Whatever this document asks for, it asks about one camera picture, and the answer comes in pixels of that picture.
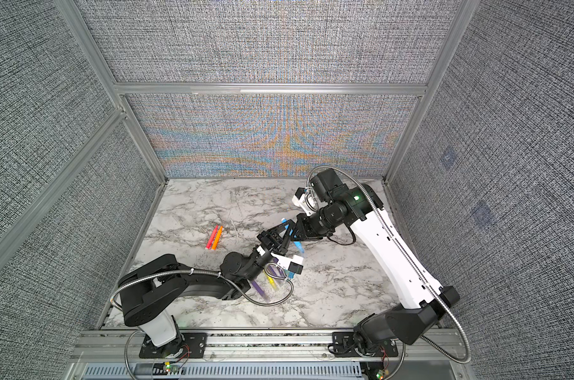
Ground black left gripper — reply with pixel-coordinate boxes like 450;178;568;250
243;219;290;283

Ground blue highlighter pen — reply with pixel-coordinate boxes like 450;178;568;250
281;218;306;254

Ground orange highlighter pen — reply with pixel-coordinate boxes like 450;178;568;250
211;226;224;250

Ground pink highlighter pen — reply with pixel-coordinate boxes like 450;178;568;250
206;225;219;250

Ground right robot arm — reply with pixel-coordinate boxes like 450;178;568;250
285;166;470;364

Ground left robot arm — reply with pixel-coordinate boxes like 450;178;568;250
111;224;292;350

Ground violet highlighter pen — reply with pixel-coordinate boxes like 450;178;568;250
266;265;284;280

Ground yellow highlighter pen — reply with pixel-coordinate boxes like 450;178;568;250
266;276;279;291

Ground purple highlighter pen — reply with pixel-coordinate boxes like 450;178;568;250
250;280;270;301

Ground aluminium horizontal back bar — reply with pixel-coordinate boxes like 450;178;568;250
114;82;427;96

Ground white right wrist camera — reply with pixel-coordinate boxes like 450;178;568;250
292;188;319;216

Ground grey slotted cable duct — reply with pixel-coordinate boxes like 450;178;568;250
80;362;369;380

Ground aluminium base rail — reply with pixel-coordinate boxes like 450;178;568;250
70;327;464;364

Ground aluminium corner frame post right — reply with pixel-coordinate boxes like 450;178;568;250
383;0;480;185

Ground aluminium corner frame post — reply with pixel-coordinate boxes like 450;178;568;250
383;0;480;185
54;1;168;184

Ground aluminium left wall bar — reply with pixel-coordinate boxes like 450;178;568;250
0;109;125;271

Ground aluminium corner frame post left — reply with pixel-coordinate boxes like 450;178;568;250
54;1;168;184

